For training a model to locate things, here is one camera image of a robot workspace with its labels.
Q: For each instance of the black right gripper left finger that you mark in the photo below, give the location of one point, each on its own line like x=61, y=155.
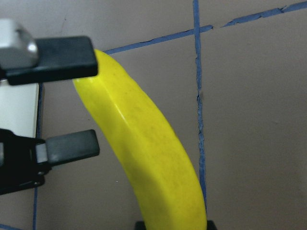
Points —
x=139, y=225

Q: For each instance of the white bear print tray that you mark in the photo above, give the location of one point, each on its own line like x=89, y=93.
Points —
x=18, y=108

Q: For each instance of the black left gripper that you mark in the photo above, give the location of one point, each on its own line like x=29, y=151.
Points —
x=25, y=161

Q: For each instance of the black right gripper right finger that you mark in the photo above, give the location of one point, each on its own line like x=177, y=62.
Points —
x=211, y=225

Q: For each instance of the yellow banana top long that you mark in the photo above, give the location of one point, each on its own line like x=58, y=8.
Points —
x=154, y=160

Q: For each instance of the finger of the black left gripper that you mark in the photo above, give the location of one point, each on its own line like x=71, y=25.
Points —
x=26, y=60

